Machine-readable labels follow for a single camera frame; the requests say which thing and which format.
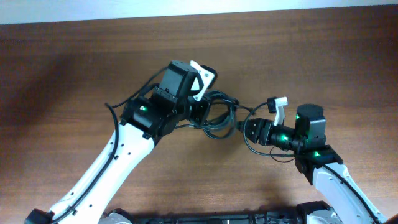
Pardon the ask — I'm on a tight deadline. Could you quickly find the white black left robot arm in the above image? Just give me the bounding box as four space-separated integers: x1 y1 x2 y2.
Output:
24 60 217 223

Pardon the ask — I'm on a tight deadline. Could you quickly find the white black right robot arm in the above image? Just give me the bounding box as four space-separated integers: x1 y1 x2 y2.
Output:
238 104 389 223

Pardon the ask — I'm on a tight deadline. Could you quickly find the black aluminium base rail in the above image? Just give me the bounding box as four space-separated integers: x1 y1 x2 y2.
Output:
99 201 342 224

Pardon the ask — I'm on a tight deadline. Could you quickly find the black USB cable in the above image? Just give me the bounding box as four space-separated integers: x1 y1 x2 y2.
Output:
174 89 254 140

